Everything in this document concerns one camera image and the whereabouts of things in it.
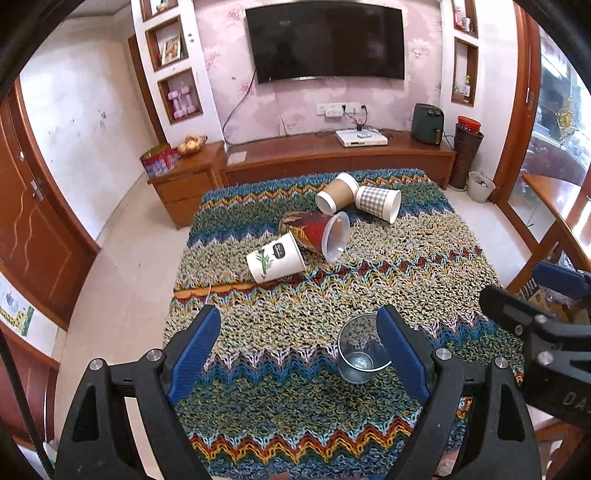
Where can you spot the black flat television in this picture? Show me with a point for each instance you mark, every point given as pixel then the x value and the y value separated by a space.
pixel 323 41

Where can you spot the wooden side table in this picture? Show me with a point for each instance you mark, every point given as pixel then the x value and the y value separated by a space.
pixel 554 194

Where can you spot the white waste bin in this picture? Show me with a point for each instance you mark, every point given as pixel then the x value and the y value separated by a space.
pixel 479 188

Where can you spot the colourful zigzag knitted blanket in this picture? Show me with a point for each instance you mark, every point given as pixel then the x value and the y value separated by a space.
pixel 286 323

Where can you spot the brown wooden door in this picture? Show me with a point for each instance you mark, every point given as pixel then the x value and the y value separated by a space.
pixel 32 221

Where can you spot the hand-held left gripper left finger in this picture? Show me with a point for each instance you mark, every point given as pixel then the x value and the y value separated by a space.
pixel 194 355

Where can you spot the white plant print paper cup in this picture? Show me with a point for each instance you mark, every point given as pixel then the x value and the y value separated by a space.
pixel 277 258

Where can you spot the white wall shelf unit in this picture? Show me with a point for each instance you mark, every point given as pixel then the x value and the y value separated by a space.
pixel 203 92

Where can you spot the white wall socket strip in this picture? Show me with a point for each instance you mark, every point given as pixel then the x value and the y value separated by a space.
pixel 330 110

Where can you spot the white paper sheet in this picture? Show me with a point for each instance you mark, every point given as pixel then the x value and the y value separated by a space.
pixel 236 157

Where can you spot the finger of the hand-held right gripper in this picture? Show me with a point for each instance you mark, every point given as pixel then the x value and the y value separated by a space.
pixel 561 277
pixel 512 309

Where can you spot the brown paper cup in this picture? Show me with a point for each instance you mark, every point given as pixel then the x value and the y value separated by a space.
pixel 339 191

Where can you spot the white set-top box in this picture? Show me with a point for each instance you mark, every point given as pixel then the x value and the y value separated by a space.
pixel 360 138

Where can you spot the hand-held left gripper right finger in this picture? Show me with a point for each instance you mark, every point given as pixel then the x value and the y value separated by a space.
pixel 404 355

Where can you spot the long wooden television cabinet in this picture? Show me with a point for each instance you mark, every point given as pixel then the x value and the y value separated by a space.
pixel 323 159

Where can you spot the tall dark wicker basket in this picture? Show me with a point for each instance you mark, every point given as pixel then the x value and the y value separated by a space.
pixel 464 157

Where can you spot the grey checkered paper cup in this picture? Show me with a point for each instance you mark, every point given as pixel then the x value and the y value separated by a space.
pixel 374 203

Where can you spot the red patterned plastic cup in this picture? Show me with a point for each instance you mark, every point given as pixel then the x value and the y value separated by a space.
pixel 309 230

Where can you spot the dark green air fryer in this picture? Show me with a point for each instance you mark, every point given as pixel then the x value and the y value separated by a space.
pixel 425 124

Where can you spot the small wooden drawer cabinet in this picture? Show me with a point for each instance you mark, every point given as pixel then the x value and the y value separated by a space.
pixel 184 189

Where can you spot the clear glass cup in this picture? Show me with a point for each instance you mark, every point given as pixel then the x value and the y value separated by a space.
pixel 360 364

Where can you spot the picture frame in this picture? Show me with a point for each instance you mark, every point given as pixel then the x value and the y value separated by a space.
pixel 171 50

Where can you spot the red green tin box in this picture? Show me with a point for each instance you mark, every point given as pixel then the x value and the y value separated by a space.
pixel 157 161

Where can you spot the fruit basket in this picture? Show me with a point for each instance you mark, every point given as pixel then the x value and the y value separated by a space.
pixel 191 145

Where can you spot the pink dumbbell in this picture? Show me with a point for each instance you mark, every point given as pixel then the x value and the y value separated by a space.
pixel 176 104
pixel 190 99

